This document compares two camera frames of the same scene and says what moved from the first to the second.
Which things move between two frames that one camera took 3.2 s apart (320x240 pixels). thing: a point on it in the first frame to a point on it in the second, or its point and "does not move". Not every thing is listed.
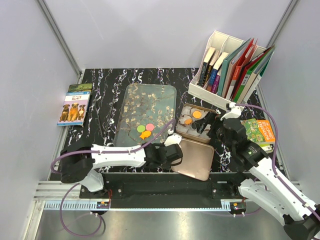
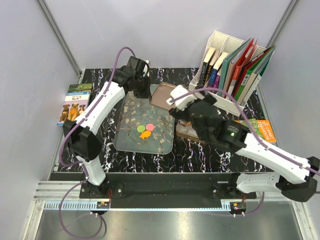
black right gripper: [215, 120] to [181, 112]
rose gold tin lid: [197, 160] to [160, 95]
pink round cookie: [150, 127] does not move
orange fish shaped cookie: [145, 134] does not move
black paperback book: [208, 56] does not move
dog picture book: [73, 108] does not move
